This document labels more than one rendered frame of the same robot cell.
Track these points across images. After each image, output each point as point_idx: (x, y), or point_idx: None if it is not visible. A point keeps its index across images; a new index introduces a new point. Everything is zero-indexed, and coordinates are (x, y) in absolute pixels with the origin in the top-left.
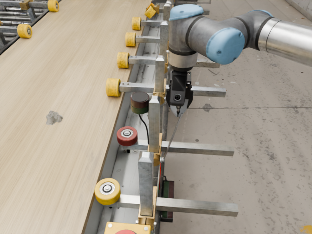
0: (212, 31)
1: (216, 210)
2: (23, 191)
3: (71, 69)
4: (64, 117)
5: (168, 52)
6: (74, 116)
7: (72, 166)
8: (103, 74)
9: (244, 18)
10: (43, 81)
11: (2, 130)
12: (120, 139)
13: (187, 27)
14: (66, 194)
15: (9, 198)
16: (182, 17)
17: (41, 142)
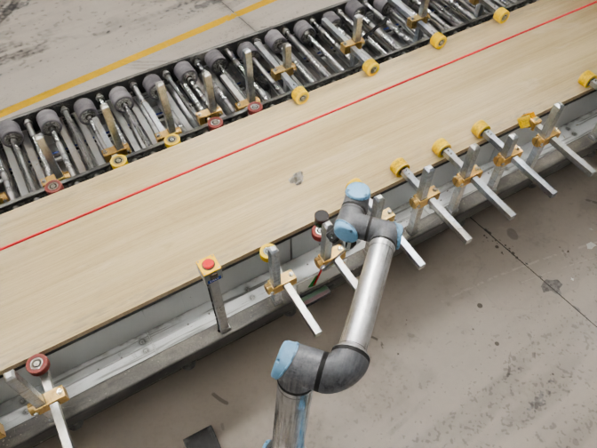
0: (341, 217)
1: (306, 320)
2: (235, 212)
3: (357, 141)
4: (303, 183)
5: None
6: (308, 188)
7: (268, 222)
8: (373, 166)
9: (373, 224)
10: (326, 139)
11: (263, 162)
12: (312, 230)
13: (344, 201)
14: (249, 234)
15: (226, 211)
16: (346, 194)
17: (272, 190)
